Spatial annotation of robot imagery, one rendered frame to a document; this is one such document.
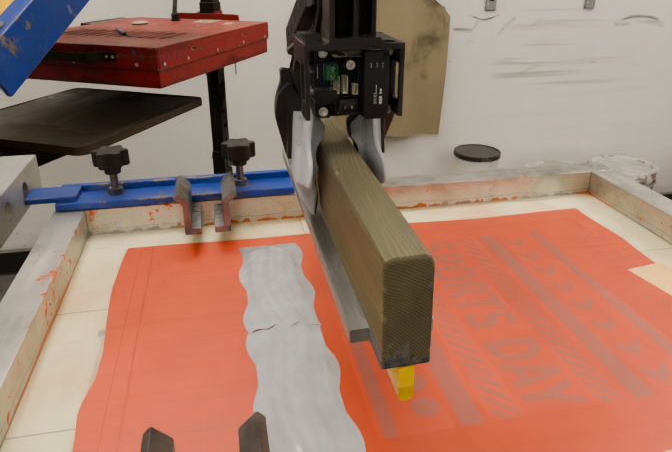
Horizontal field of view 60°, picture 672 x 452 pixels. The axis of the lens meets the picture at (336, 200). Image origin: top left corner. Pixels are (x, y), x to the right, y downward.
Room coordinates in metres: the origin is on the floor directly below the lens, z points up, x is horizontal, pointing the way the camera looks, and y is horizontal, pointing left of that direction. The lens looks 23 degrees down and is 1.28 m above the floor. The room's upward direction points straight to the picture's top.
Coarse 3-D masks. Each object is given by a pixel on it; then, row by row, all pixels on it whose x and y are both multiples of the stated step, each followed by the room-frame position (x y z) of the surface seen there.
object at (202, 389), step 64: (128, 384) 0.39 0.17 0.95; (192, 384) 0.39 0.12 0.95; (256, 384) 0.39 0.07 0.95; (128, 448) 0.32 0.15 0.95; (192, 448) 0.32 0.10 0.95; (384, 448) 0.32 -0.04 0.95; (448, 448) 0.32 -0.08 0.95; (512, 448) 0.32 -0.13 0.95; (576, 448) 0.32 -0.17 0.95; (640, 448) 0.32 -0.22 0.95
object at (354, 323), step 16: (304, 208) 0.48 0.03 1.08; (320, 224) 0.44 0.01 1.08; (320, 240) 0.42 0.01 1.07; (320, 256) 0.40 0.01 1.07; (336, 256) 0.39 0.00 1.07; (336, 272) 0.37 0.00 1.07; (336, 288) 0.35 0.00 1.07; (352, 288) 0.35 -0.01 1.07; (336, 304) 0.34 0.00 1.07; (352, 304) 0.33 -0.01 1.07; (352, 320) 0.31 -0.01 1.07; (432, 320) 0.31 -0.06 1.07; (352, 336) 0.30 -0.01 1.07; (368, 336) 0.30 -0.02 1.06
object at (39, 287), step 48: (432, 192) 0.76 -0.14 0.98; (480, 192) 0.78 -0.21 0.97; (528, 192) 0.79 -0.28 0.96; (576, 192) 0.81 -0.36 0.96; (624, 192) 0.74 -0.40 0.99; (48, 240) 0.58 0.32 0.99; (48, 288) 0.48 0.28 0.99; (0, 336) 0.40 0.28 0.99; (0, 384) 0.35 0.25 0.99; (0, 432) 0.32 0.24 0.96
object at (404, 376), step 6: (402, 366) 0.28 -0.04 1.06; (408, 366) 0.28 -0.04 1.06; (396, 372) 0.28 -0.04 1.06; (402, 372) 0.28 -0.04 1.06; (408, 372) 0.28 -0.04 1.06; (396, 378) 0.28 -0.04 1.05; (402, 378) 0.28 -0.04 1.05; (408, 378) 0.28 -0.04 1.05; (402, 384) 0.28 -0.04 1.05; (408, 384) 0.28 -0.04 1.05
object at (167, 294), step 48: (240, 240) 0.65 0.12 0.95; (288, 240) 0.65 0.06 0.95; (432, 240) 0.65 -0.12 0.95; (576, 240) 0.65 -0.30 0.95; (624, 240) 0.65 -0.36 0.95; (144, 288) 0.54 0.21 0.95; (192, 288) 0.54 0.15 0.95; (240, 288) 0.54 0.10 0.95; (624, 288) 0.54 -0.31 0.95; (144, 336) 0.45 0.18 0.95; (192, 336) 0.45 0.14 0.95
